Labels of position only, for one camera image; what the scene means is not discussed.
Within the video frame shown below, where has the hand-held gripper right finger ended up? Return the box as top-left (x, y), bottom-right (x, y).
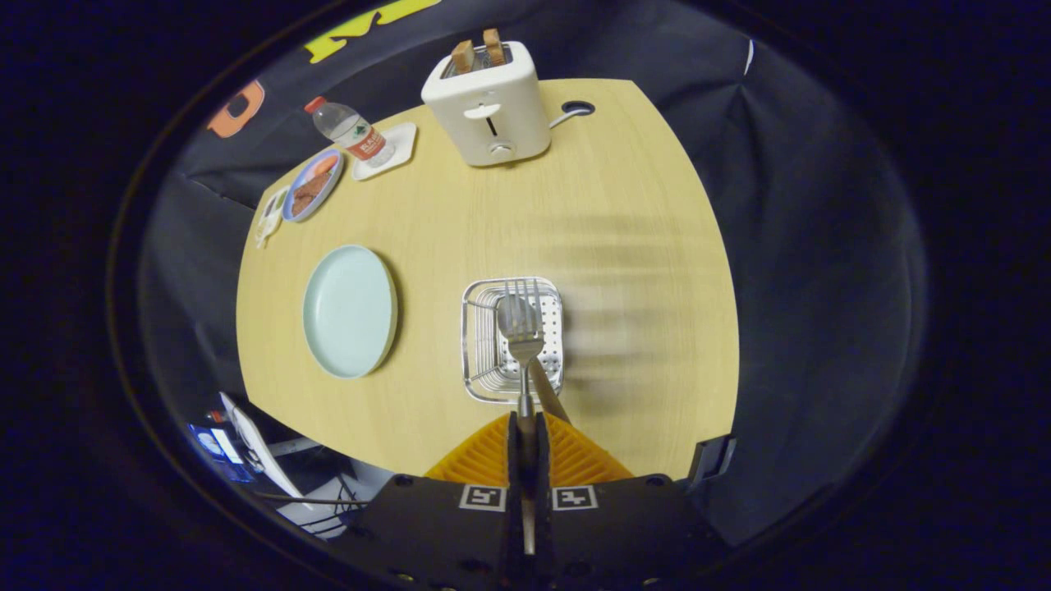
top-left (525, 410), bottom-right (733, 591)

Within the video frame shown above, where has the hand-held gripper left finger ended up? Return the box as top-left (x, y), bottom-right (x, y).
top-left (328, 410), bottom-right (526, 591)

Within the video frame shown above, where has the metal spoon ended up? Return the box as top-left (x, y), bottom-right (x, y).
top-left (496, 294), bottom-right (572, 425)

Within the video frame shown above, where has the wooden handled metal fork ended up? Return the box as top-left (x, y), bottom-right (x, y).
top-left (503, 278), bottom-right (545, 557)

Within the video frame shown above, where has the light green plate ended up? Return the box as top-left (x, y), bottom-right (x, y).
top-left (302, 245), bottom-right (399, 380)

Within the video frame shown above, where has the white board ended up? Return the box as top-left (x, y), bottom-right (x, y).
top-left (218, 392), bottom-right (306, 503)

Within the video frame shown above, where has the blue box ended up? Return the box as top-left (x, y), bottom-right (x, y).
top-left (187, 423), bottom-right (249, 483)

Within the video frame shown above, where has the blue plate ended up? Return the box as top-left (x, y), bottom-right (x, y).
top-left (282, 148), bottom-right (346, 223)

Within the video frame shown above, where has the brown food slice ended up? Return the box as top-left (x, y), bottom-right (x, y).
top-left (291, 174), bottom-right (332, 217)

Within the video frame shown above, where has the small white sauce dish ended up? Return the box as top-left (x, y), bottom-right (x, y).
top-left (255, 187), bottom-right (290, 249)

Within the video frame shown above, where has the white square coaster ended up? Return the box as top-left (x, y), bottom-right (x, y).
top-left (352, 121), bottom-right (418, 181)

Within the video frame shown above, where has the black backdrop cloth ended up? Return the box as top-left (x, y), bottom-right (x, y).
top-left (135, 0), bottom-right (933, 547)

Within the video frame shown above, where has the white toaster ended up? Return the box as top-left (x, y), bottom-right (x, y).
top-left (421, 41), bottom-right (553, 167)

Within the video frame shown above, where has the red capped water bottle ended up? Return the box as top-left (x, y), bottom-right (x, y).
top-left (305, 97), bottom-right (396, 169)

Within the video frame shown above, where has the metal wire basket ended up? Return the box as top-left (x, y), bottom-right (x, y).
top-left (461, 277), bottom-right (566, 405)

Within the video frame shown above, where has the black table bracket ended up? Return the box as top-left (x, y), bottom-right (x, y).
top-left (688, 433), bottom-right (737, 485)

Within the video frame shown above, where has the white toaster cable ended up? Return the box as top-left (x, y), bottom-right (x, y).
top-left (548, 101), bottom-right (596, 130)

